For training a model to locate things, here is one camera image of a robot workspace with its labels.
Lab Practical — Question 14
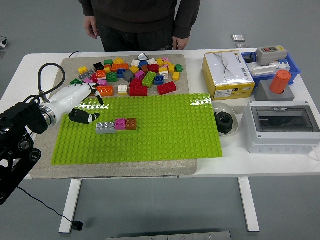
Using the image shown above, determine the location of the pink square building brick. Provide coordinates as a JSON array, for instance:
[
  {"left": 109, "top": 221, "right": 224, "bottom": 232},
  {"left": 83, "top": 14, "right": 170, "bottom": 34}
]
[{"left": 114, "top": 118, "right": 127, "bottom": 131}]

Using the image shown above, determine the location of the large black nut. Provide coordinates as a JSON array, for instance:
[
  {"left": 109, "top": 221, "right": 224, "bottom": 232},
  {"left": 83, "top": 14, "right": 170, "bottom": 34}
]
[{"left": 215, "top": 111, "right": 235, "bottom": 135}]

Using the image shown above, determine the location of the grey block base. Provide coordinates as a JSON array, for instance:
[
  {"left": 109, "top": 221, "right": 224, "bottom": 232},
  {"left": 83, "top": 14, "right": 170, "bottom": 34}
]
[{"left": 254, "top": 80, "right": 296, "bottom": 102}]

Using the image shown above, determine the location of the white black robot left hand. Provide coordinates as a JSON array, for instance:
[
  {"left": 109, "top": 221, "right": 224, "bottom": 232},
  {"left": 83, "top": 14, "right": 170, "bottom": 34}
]
[{"left": 48, "top": 83, "right": 105, "bottom": 125}]

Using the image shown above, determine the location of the black adapter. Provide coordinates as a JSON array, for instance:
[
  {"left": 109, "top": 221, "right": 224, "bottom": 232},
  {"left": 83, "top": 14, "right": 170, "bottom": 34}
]
[{"left": 243, "top": 51, "right": 258, "bottom": 65}]

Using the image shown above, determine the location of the yellow white cardboard box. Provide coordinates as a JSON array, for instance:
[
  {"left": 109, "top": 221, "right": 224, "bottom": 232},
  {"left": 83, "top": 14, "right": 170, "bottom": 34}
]
[{"left": 201, "top": 50, "right": 256, "bottom": 101}]

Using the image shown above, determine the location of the grey-brown mat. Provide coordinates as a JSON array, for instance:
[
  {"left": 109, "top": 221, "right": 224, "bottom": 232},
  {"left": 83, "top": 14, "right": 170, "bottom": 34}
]
[{"left": 29, "top": 54, "right": 198, "bottom": 180}]

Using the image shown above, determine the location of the white table leg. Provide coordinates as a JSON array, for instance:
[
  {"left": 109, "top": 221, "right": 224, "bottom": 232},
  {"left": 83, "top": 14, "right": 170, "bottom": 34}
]
[
  {"left": 237, "top": 176, "right": 261, "bottom": 233},
  {"left": 58, "top": 178, "right": 83, "bottom": 234}
]

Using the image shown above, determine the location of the white terminal strip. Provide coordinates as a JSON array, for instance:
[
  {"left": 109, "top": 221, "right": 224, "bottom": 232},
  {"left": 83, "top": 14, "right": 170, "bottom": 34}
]
[{"left": 246, "top": 61, "right": 292, "bottom": 77}]

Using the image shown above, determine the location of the green studded baseplate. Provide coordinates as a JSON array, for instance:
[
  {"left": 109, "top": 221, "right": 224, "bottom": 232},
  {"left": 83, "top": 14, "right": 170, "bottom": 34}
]
[{"left": 50, "top": 92, "right": 223, "bottom": 166}]

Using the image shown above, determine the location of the person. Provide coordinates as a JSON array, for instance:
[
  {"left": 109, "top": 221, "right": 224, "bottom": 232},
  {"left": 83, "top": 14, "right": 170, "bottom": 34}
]
[{"left": 78, "top": 0, "right": 202, "bottom": 53}]

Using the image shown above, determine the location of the lime long building brick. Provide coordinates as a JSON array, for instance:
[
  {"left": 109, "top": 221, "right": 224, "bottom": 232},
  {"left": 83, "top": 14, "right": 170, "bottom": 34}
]
[{"left": 141, "top": 71, "right": 158, "bottom": 89}]

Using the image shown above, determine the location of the dark grey building brick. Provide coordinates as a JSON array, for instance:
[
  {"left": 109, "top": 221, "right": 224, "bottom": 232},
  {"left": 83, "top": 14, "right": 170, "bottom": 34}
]
[{"left": 122, "top": 69, "right": 136, "bottom": 83}]

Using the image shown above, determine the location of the person's right hand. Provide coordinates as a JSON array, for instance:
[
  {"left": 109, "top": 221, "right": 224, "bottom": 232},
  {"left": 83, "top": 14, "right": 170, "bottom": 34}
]
[{"left": 83, "top": 15, "right": 100, "bottom": 40}]

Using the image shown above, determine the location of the blue plastic bin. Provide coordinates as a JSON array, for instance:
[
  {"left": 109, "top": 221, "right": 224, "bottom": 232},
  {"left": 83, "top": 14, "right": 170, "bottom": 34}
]
[{"left": 241, "top": 51, "right": 302, "bottom": 88}]

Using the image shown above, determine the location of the white distribution box clear lid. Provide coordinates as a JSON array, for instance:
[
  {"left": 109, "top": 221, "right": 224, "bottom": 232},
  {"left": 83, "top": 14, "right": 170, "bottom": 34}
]
[{"left": 242, "top": 100, "right": 320, "bottom": 155}]

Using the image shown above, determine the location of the grey long building brick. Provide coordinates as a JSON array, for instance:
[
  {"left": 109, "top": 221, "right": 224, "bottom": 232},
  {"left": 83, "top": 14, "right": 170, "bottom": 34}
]
[{"left": 95, "top": 121, "right": 118, "bottom": 135}]

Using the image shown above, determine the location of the white yellow building brick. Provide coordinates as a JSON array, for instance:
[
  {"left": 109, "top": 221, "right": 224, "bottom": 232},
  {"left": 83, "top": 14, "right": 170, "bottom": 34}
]
[{"left": 158, "top": 67, "right": 170, "bottom": 80}]

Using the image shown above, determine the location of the grey switch box red button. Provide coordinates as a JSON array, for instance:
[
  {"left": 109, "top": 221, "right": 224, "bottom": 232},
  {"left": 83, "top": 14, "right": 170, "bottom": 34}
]
[{"left": 256, "top": 45, "right": 288, "bottom": 66}]

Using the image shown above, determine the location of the person's left hand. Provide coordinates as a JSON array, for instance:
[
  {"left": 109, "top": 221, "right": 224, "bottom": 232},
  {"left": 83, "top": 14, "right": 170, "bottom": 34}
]
[{"left": 172, "top": 35, "right": 190, "bottom": 51}]

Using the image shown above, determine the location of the grey flat ringed brick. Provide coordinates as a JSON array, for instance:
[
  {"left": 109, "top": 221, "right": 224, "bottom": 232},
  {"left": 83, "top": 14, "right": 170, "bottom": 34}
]
[{"left": 77, "top": 69, "right": 97, "bottom": 81}]

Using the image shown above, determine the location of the red long building brick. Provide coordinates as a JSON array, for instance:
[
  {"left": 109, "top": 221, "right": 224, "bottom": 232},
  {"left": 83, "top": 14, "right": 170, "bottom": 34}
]
[
  {"left": 156, "top": 81, "right": 177, "bottom": 96},
  {"left": 129, "top": 85, "right": 149, "bottom": 98}
]

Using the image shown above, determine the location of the brown square building brick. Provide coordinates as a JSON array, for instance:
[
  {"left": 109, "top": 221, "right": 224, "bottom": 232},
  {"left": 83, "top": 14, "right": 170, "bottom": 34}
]
[{"left": 125, "top": 117, "right": 138, "bottom": 131}]

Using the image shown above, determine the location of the orange cylinder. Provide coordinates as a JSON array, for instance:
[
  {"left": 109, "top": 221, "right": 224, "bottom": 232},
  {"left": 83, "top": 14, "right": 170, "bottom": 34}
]
[{"left": 269, "top": 69, "right": 293, "bottom": 95}]

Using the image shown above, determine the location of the white dish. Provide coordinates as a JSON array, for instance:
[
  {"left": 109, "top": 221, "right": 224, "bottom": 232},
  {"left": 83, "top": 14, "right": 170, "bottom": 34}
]
[{"left": 211, "top": 101, "right": 240, "bottom": 138}]

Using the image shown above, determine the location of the orange long building brick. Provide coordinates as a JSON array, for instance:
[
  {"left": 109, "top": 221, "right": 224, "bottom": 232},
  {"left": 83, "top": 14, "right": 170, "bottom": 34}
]
[
  {"left": 111, "top": 63, "right": 130, "bottom": 73},
  {"left": 96, "top": 85, "right": 114, "bottom": 98}
]

